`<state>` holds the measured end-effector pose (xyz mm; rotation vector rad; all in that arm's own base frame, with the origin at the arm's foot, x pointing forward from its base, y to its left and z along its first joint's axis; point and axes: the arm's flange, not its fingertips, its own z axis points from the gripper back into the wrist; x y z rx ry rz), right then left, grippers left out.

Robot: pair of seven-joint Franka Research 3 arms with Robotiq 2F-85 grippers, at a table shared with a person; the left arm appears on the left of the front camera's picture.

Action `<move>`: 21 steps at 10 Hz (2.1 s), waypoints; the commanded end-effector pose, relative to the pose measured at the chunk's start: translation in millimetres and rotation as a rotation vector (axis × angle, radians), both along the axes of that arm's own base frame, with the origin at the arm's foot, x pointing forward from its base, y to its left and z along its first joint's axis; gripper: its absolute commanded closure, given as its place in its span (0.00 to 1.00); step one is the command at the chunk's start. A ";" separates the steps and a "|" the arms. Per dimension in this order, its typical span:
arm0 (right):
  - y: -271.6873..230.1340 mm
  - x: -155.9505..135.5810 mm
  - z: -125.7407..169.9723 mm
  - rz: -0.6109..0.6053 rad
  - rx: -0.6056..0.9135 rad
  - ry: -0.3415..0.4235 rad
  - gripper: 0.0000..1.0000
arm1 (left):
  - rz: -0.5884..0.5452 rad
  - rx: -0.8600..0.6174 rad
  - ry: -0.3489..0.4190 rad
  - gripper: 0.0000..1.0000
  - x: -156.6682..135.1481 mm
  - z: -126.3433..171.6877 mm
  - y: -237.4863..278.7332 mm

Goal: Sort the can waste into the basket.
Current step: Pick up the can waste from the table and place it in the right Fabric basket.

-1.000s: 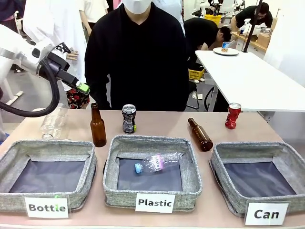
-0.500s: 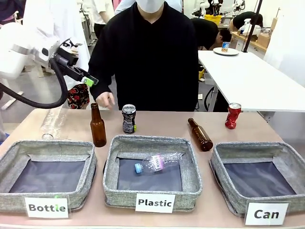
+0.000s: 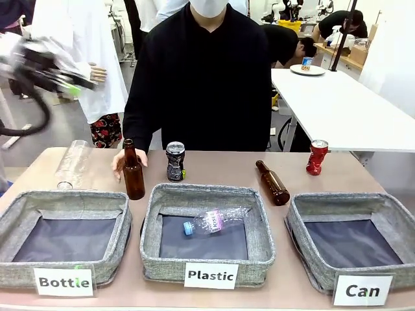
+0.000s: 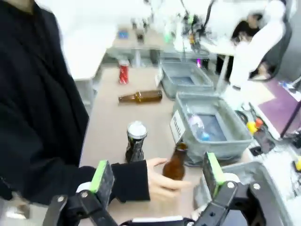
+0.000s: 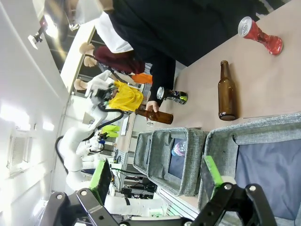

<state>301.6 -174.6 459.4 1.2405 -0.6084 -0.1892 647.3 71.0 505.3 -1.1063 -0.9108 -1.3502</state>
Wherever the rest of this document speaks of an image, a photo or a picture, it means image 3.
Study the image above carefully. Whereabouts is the white face mask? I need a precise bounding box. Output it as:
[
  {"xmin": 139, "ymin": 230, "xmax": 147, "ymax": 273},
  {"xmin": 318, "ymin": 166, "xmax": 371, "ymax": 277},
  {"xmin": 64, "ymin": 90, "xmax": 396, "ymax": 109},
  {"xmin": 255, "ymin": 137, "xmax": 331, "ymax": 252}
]
[{"xmin": 189, "ymin": 0, "xmax": 230, "ymax": 18}]

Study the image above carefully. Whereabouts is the white plate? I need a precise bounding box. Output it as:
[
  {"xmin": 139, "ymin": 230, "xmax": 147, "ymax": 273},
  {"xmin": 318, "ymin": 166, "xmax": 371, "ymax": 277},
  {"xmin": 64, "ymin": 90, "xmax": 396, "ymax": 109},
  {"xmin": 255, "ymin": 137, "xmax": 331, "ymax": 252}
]
[{"xmin": 289, "ymin": 63, "xmax": 326, "ymax": 77}]

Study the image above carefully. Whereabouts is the person with pink belt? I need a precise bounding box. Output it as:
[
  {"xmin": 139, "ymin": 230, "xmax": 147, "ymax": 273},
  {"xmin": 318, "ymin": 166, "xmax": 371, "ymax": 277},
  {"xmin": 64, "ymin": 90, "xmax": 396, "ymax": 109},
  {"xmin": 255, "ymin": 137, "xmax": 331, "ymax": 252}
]
[{"xmin": 0, "ymin": 0, "xmax": 35, "ymax": 36}]

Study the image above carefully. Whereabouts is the bending person in black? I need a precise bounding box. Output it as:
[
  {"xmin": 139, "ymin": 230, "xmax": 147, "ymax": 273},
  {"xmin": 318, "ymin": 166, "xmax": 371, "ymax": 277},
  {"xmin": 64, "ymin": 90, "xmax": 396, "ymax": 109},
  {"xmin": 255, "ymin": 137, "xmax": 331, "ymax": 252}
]
[{"xmin": 261, "ymin": 24, "xmax": 318, "ymax": 69}]

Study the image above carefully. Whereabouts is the white Can label card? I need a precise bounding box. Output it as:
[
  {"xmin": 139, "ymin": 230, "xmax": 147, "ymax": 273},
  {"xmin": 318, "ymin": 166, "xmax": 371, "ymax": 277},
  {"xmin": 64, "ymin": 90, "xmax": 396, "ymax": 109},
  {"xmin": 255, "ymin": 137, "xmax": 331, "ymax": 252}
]
[{"xmin": 333, "ymin": 274, "xmax": 394, "ymax": 306}]

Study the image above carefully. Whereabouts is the cardboard box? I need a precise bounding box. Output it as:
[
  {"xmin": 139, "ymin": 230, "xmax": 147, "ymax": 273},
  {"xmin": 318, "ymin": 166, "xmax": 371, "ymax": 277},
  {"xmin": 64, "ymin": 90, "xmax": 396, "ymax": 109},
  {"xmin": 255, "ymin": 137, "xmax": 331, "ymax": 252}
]
[{"xmin": 350, "ymin": 44, "xmax": 370, "ymax": 66}]

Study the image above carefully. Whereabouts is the white Bottle label card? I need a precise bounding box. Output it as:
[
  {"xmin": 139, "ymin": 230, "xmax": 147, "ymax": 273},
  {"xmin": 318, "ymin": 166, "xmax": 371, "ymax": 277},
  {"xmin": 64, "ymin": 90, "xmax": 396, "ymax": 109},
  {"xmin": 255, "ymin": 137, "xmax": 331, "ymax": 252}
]
[{"xmin": 33, "ymin": 268, "xmax": 95, "ymax": 297}]

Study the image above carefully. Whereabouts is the white partition panel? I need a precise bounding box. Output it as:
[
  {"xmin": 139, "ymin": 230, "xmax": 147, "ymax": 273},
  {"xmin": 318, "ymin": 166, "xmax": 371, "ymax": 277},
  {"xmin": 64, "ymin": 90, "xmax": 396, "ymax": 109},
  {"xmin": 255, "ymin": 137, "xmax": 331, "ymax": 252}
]
[{"xmin": 357, "ymin": 0, "xmax": 415, "ymax": 118}]

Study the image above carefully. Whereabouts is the crushed red soda can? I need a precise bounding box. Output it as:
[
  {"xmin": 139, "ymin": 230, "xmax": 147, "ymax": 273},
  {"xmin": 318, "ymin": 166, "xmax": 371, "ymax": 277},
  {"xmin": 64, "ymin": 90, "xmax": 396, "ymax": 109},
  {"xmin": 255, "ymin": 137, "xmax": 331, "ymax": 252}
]
[{"xmin": 305, "ymin": 139, "xmax": 329, "ymax": 176}]

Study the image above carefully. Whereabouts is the yellow plastic bin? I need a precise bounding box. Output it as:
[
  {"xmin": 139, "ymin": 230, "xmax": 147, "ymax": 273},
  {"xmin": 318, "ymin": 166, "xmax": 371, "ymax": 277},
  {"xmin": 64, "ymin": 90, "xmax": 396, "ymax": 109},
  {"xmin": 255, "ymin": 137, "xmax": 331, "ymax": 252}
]
[{"xmin": 278, "ymin": 19, "xmax": 303, "ymax": 33}]

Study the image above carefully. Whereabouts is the black stand pole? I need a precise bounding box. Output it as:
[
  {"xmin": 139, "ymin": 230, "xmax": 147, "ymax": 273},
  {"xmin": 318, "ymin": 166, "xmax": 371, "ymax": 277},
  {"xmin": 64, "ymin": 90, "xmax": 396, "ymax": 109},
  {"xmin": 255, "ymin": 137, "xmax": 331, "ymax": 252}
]
[{"xmin": 328, "ymin": 0, "xmax": 358, "ymax": 73}]

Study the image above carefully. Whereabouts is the grey fabric basket labelled Plastic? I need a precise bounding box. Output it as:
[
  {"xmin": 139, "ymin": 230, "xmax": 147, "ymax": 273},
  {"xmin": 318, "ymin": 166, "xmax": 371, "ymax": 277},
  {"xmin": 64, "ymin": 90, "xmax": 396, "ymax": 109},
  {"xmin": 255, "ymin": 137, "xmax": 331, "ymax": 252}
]
[{"xmin": 139, "ymin": 183, "xmax": 277, "ymax": 288}]

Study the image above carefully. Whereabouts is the grey fabric basket labelled Can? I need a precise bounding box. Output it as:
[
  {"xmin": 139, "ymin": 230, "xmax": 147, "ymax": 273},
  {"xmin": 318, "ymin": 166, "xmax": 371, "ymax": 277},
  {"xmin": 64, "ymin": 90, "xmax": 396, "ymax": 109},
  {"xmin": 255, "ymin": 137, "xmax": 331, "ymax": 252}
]
[{"xmin": 284, "ymin": 192, "xmax": 415, "ymax": 294}]

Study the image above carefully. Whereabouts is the mannequin in white shirt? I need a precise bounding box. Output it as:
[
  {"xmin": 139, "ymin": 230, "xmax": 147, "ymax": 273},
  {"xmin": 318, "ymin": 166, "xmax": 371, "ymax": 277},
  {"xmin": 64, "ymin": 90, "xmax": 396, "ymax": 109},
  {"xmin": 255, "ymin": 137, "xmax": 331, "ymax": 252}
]
[{"xmin": 30, "ymin": 0, "xmax": 130, "ymax": 124}]

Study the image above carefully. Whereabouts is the brown glass beer bottle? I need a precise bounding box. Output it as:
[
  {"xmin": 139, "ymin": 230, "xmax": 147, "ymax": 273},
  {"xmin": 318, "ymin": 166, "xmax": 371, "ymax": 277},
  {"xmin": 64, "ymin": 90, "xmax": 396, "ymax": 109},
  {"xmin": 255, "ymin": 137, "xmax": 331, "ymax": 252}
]
[
  {"xmin": 255, "ymin": 159, "xmax": 291, "ymax": 207},
  {"xmin": 122, "ymin": 138, "xmax": 147, "ymax": 201}
]

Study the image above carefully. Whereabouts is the wooden workbench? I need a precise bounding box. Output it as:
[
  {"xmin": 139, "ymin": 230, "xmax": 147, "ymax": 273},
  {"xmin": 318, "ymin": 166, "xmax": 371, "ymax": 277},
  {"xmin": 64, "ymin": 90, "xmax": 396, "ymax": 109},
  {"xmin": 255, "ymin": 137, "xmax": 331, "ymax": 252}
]
[{"xmin": 314, "ymin": 41, "xmax": 364, "ymax": 71}]

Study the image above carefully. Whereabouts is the red floral skirt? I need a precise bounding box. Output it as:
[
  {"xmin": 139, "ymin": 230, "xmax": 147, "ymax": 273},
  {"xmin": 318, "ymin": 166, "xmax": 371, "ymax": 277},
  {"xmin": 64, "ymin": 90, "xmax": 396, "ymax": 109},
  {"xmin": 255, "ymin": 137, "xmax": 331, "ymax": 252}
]
[{"xmin": 89, "ymin": 113, "xmax": 123, "ymax": 149}]

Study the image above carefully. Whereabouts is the background person at bench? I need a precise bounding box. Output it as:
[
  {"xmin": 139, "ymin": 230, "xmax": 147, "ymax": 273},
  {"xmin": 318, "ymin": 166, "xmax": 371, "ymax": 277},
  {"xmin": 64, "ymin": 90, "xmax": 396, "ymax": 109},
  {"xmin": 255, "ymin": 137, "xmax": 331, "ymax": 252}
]
[{"xmin": 311, "ymin": 9, "xmax": 369, "ymax": 42}]

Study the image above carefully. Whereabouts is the white side table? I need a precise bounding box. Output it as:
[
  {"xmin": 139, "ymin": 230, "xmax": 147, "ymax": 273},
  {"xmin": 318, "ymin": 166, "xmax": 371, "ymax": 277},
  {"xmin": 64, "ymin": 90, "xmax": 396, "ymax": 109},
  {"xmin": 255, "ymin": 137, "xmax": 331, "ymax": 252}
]
[{"xmin": 270, "ymin": 67, "xmax": 415, "ymax": 153}]

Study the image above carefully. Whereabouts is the person in black sweater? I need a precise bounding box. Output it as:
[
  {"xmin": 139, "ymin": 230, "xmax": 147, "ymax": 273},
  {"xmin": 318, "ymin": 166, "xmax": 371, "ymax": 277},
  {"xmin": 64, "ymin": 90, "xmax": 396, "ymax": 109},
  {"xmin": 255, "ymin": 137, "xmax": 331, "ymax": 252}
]
[{"xmin": 122, "ymin": 1, "xmax": 273, "ymax": 155}]

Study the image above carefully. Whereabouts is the large clear plastic bottle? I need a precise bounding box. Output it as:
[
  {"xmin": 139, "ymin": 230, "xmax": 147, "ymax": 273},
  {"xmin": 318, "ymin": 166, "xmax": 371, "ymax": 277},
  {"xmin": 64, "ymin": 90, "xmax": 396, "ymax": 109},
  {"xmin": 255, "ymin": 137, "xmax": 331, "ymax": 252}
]
[{"xmin": 54, "ymin": 139, "xmax": 93, "ymax": 191}]

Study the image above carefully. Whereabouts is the person's right hand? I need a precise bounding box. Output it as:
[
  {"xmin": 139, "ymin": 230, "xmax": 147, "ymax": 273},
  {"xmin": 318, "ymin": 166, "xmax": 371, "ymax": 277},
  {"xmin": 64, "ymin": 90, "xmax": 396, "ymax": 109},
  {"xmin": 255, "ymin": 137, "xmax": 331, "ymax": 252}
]
[{"xmin": 111, "ymin": 148, "xmax": 148, "ymax": 181}]

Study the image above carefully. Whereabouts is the small blue-capped plastic bottle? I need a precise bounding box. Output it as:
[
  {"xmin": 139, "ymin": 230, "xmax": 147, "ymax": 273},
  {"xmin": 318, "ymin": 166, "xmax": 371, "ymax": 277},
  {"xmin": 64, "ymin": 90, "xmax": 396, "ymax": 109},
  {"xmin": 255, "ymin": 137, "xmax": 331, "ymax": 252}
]
[{"xmin": 182, "ymin": 206, "xmax": 251, "ymax": 236}]

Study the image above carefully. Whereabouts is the white spray bottle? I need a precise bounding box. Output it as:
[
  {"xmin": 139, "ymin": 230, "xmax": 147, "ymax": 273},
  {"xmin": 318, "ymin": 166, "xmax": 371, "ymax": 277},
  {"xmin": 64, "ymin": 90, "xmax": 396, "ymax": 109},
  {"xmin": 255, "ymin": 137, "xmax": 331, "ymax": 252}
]
[{"xmin": 325, "ymin": 25, "xmax": 344, "ymax": 48}]

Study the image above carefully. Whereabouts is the crushed black drink can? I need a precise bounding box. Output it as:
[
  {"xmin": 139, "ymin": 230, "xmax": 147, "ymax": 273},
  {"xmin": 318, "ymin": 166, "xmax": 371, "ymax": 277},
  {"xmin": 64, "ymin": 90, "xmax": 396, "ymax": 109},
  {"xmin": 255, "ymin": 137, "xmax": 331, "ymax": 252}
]
[{"xmin": 165, "ymin": 141, "xmax": 187, "ymax": 183}]

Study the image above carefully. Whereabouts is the grey fabric basket labelled Bottle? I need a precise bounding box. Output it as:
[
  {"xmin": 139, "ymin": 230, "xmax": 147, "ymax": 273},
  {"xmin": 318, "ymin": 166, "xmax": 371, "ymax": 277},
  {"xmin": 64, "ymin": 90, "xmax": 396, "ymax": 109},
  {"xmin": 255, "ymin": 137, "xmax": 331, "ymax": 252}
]
[{"xmin": 0, "ymin": 190, "xmax": 133, "ymax": 290}]

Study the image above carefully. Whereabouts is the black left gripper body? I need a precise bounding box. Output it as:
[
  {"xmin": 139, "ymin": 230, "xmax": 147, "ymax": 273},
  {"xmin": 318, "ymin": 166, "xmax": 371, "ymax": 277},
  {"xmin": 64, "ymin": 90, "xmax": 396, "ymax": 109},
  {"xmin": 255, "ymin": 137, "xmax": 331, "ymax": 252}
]
[{"xmin": 18, "ymin": 45, "xmax": 71, "ymax": 94}]

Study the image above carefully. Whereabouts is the white Plastic label card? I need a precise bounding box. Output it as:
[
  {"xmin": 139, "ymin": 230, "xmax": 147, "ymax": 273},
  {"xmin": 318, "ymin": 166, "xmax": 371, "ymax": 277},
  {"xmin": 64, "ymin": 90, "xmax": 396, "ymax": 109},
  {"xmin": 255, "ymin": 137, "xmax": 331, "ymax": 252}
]
[{"xmin": 184, "ymin": 262, "xmax": 239, "ymax": 290}]

